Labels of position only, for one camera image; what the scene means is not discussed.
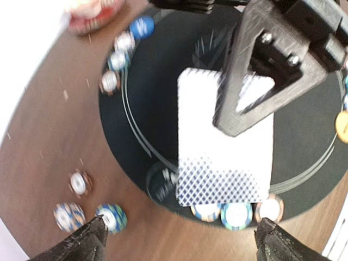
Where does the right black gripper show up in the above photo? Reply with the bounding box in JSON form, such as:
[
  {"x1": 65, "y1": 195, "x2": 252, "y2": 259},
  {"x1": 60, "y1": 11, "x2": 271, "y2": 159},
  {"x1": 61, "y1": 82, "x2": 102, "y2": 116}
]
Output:
[{"x1": 149, "y1": 1, "x2": 347, "y2": 137}]

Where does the green poker chip stack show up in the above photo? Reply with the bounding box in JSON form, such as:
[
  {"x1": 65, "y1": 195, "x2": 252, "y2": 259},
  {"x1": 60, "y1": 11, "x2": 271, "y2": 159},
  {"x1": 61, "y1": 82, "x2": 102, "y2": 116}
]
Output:
[{"x1": 95, "y1": 204, "x2": 128, "y2": 234}]

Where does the clear dealer button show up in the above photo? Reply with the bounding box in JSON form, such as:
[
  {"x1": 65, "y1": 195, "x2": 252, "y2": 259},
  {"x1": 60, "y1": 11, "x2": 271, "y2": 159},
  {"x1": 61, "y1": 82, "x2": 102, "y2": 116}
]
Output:
[{"x1": 146, "y1": 162, "x2": 178, "y2": 208}]

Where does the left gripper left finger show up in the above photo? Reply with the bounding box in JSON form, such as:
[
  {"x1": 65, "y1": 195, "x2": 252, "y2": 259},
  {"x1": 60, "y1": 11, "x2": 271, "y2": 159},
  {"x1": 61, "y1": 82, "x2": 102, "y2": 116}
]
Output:
[{"x1": 31, "y1": 215, "x2": 109, "y2": 261}]

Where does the red floral saucer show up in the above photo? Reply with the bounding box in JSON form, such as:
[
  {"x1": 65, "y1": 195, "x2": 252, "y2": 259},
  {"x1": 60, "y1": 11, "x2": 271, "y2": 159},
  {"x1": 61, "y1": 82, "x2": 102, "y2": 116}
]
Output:
[{"x1": 64, "y1": 0, "x2": 126, "y2": 35}]

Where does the orange black chip stack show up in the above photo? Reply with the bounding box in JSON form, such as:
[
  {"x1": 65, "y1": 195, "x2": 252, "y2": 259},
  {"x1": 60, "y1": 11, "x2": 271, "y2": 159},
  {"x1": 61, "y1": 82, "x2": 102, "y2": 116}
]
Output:
[{"x1": 69, "y1": 169, "x2": 93, "y2": 198}]

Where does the blue small blind button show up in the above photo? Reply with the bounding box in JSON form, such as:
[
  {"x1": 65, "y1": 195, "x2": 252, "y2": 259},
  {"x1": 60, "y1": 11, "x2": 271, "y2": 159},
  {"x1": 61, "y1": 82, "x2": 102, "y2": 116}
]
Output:
[{"x1": 129, "y1": 15, "x2": 154, "y2": 40}]

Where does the blue white poker chip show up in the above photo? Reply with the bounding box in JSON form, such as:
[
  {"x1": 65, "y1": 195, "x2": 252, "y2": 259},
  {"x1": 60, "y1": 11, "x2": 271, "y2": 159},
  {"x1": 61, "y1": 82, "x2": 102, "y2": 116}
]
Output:
[{"x1": 114, "y1": 32, "x2": 135, "y2": 54}]

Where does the round black poker mat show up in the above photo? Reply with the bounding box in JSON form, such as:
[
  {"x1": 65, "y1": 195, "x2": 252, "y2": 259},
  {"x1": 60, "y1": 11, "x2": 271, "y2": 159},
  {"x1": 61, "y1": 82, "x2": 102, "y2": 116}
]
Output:
[{"x1": 99, "y1": 7, "x2": 347, "y2": 219}]

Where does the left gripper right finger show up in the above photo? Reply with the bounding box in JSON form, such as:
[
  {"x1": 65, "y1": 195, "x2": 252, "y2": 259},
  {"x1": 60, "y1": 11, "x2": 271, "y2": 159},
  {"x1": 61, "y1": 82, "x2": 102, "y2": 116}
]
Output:
[{"x1": 254, "y1": 218, "x2": 328, "y2": 261}]

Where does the orange big blind button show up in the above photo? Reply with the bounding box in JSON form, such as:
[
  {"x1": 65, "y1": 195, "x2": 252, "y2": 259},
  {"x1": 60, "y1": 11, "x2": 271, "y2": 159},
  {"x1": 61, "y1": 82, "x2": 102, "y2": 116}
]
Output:
[{"x1": 335, "y1": 110, "x2": 348, "y2": 144}]

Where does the grey card deck box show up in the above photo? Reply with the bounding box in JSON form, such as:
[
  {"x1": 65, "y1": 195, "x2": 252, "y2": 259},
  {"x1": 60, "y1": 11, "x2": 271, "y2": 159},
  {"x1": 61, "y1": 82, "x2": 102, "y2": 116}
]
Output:
[{"x1": 176, "y1": 68, "x2": 274, "y2": 206}]

